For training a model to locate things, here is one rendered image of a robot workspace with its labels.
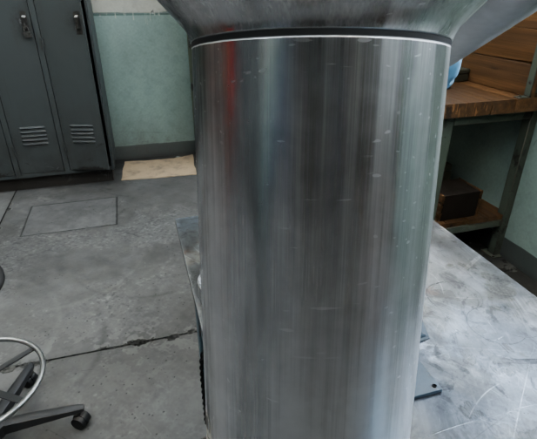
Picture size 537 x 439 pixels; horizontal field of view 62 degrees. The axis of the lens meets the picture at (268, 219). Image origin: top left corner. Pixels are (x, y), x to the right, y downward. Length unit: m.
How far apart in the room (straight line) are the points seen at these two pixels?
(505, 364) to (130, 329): 1.58
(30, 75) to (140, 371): 2.17
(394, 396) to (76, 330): 2.00
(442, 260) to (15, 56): 2.92
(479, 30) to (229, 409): 0.29
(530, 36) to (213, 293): 2.28
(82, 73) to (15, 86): 0.43
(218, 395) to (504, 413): 0.58
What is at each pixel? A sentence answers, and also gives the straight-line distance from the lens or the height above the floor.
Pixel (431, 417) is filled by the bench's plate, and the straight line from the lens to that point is 0.68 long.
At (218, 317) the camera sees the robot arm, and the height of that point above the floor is 1.20.
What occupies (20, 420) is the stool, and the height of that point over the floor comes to 0.10.
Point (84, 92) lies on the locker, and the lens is 3.30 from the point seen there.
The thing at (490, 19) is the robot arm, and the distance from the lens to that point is 0.35.
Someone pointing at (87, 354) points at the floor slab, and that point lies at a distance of 2.00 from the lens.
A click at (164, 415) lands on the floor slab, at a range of 1.71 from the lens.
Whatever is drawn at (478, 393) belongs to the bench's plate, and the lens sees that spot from 0.73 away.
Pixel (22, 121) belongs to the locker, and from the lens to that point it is 3.47.
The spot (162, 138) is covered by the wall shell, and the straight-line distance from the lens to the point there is 3.96.
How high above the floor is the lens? 1.30
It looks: 28 degrees down
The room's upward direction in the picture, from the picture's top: straight up
